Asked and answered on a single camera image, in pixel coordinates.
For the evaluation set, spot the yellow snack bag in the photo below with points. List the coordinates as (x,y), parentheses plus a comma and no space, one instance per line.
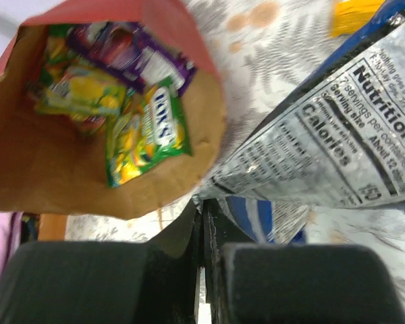
(348,16)

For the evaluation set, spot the blue silver chips bag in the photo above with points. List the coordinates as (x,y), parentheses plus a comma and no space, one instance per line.
(338,140)

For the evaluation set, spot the purple candy bag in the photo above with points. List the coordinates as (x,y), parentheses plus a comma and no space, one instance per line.
(126,51)

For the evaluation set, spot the yellow green candy bag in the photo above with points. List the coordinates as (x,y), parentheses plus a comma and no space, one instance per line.
(84,95)

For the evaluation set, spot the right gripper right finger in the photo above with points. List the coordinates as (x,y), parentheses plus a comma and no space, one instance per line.
(248,282)

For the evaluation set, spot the red paper bag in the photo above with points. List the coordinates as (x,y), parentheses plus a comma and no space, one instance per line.
(46,168)

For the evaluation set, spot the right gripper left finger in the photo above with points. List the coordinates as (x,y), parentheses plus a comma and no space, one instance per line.
(106,282)

